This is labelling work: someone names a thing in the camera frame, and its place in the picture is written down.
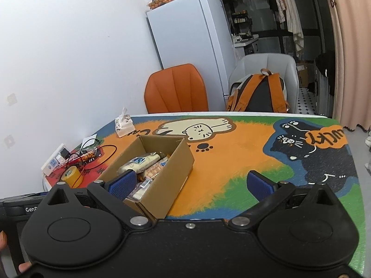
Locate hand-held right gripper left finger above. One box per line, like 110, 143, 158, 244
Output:
38, 170, 153, 232

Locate orange snack wrapper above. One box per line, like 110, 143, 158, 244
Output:
74, 149, 98, 164

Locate white tissue pack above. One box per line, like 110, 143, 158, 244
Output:
114, 107, 136, 138

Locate egg tray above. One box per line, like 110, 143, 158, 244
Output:
147, 0, 175, 10

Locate yellow tape roll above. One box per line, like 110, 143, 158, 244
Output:
60, 166, 85, 189

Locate orange-wrapped bread packet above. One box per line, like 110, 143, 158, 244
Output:
141, 156, 170, 180

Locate hanging clothes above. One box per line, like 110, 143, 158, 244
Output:
267, 0, 305, 59

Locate orange and grey backpack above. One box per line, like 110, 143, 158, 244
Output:
225, 69, 291, 113

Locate small brown cardboard box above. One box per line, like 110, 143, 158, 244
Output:
295, 60, 311, 89

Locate white refrigerator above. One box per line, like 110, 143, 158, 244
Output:
146, 0, 237, 99

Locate black garment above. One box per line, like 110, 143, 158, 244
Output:
314, 50, 337, 117

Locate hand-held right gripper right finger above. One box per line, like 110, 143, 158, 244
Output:
228, 171, 343, 231

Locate orange chair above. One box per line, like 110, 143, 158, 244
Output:
144, 63, 210, 114

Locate grey armchair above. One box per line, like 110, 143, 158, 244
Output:
228, 53, 300, 114

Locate spice rack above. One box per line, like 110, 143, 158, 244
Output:
231, 9, 253, 34

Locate long white bread packet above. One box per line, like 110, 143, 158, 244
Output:
116, 151, 162, 176

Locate white power strip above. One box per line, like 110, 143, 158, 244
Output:
41, 143, 72, 177

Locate person's left hand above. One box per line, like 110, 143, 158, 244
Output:
0, 231, 32, 275

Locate pink curtain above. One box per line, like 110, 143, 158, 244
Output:
327, 0, 371, 131

